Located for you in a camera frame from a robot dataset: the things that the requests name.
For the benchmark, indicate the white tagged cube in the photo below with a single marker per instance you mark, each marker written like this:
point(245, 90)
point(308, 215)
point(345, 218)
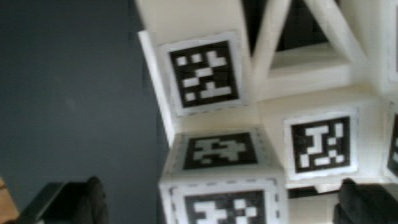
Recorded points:
point(222, 180)
point(389, 164)

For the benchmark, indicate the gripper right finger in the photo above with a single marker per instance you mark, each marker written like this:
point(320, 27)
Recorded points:
point(366, 203)

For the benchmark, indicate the white chair back frame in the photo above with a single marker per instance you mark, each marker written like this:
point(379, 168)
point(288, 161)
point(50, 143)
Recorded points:
point(286, 67)

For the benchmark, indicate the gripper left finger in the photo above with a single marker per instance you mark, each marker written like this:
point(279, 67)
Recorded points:
point(69, 203)

